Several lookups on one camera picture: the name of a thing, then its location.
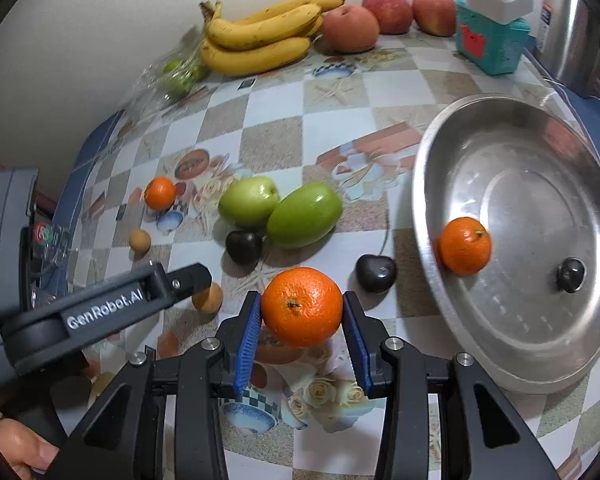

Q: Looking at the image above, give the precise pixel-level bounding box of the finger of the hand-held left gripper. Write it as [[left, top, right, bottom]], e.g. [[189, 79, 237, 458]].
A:
[[0, 261, 213, 376]]

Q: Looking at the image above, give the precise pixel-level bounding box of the dark cherry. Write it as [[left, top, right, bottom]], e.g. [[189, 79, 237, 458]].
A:
[[355, 212, 398, 293], [556, 257, 587, 294], [225, 230, 264, 265]]

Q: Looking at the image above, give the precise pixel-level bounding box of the teal toy box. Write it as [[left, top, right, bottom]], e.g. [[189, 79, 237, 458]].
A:
[[454, 0, 532, 76]]

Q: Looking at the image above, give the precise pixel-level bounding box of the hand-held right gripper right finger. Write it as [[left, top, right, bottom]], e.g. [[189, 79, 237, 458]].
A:
[[342, 290, 561, 480]]

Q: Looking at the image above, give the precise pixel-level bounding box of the large orange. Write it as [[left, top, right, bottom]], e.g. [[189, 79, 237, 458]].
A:
[[261, 267, 344, 348]]

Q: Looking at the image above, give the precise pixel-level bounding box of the clear bag of green fruits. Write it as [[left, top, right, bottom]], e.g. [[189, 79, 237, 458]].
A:
[[117, 25, 211, 116]]

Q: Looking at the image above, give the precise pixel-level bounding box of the round green apple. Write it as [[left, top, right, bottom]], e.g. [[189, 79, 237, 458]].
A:
[[218, 176, 281, 228]]

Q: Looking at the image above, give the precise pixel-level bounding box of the checkered patterned tablecloth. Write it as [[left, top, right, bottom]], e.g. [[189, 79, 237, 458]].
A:
[[55, 25, 600, 480]]

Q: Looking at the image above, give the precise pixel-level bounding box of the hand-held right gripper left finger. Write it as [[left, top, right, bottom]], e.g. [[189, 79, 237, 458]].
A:
[[45, 290, 263, 480]]

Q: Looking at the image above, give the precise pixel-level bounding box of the bunch of yellow bananas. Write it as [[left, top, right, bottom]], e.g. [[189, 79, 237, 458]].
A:
[[198, 0, 346, 77]]

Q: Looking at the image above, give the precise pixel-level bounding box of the small orange tangerine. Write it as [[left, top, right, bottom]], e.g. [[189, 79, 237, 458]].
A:
[[439, 217, 493, 276], [144, 177, 177, 211]]

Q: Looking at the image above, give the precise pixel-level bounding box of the oblong green fruit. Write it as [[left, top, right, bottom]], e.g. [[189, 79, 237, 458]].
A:
[[266, 182, 344, 250]]

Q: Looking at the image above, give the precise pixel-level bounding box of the pale red apple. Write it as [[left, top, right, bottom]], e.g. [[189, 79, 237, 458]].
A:
[[322, 4, 381, 54]]

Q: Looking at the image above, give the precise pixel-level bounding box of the steel kettle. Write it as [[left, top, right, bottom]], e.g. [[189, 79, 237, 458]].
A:
[[537, 0, 600, 98]]

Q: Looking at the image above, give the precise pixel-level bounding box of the person's left hand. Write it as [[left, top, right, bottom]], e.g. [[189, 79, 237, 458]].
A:
[[0, 412, 61, 480]]

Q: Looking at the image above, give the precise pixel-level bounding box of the round steel tray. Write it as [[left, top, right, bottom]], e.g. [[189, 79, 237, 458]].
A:
[[412, 92, 600, 395]]

